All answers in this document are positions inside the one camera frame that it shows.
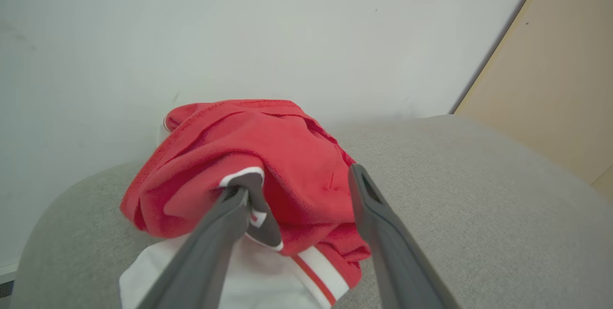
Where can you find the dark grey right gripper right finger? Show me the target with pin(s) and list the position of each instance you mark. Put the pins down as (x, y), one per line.
(397, 261)

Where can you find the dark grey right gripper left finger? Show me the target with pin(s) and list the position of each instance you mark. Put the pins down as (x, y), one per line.
(201, 261)

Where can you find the red and white garment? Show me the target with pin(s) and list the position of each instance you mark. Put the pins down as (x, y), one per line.
(287, 170)

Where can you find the light grey fabric sofa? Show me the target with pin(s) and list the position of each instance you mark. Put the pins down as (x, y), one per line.
(479, 213)

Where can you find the beige wooden panel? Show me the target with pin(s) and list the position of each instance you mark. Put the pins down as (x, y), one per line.
(555, 69)

